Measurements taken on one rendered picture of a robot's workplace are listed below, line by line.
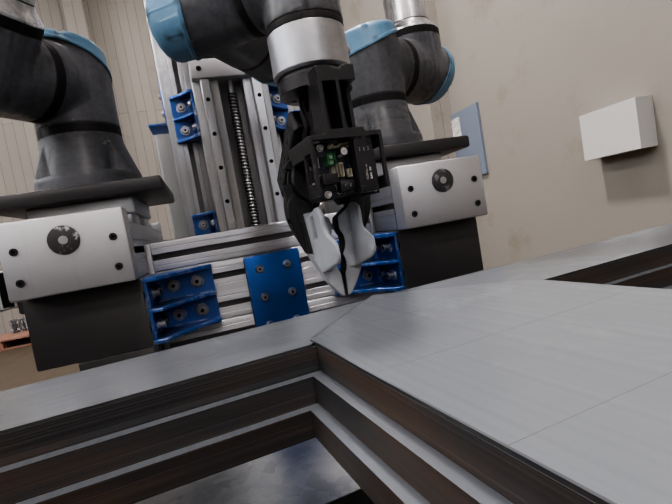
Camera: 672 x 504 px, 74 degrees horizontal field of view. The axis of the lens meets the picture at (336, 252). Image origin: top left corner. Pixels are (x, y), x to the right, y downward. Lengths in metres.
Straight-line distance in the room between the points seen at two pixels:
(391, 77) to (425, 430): 0.72
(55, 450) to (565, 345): 0.24
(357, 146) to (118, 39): 8.52
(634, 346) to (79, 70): 0.73
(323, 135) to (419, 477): 0.29
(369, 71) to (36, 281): 0.58
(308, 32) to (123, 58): 8.34
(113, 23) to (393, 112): 8.31
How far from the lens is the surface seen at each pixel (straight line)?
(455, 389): 0.18
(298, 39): 0.44
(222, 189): 0.83
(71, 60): 0.78
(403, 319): 0.29
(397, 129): 0.80
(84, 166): 0.74
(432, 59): 0.95
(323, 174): 0.40
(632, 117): 3.44
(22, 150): 8.69
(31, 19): 0.72
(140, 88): 8.56
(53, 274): 0.61
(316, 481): 0.50
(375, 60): 0.83
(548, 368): 0.19
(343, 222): 0.46
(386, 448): 0.20
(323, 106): 0.40
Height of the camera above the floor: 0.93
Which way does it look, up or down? 4 degrees down
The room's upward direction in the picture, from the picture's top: 10 degrees counter-clockwise
